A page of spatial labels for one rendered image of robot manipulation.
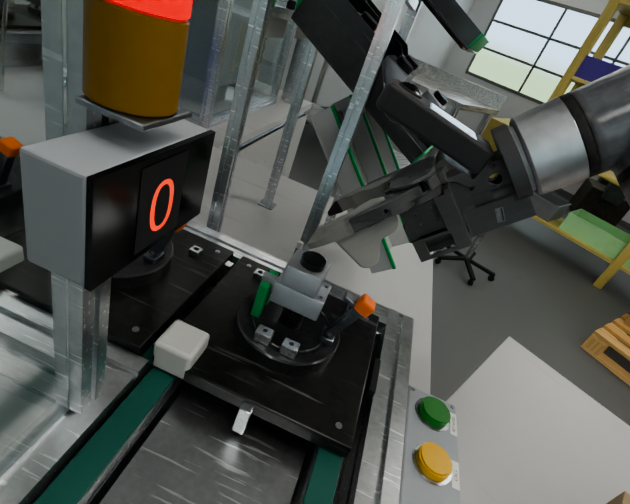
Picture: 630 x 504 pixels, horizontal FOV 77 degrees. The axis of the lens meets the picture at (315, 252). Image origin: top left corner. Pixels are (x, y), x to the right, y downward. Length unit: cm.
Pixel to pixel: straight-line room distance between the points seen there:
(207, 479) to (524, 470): 49
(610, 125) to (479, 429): 52
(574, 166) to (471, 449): 47
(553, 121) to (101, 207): 33
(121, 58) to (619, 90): 35
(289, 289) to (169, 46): 31
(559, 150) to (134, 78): 31
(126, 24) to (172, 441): 39
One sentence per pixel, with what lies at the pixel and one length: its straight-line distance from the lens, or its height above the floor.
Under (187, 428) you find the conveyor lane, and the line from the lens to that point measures 50.
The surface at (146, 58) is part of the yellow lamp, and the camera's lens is 24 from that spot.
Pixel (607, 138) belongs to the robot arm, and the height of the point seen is 132.
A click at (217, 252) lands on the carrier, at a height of 97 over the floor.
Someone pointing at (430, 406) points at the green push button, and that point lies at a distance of 56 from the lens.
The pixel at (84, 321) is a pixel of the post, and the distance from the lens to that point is 36.
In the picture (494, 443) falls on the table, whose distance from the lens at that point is 76.
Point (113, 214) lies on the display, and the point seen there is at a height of 121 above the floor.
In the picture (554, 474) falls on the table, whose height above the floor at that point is 86.
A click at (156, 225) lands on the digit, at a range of 28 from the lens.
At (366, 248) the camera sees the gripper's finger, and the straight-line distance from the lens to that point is 40.
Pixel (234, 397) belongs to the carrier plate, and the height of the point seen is 96.
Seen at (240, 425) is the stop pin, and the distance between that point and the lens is 48.
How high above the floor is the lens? 134
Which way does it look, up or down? 31 degrees down
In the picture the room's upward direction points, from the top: 21 degrees clockwise
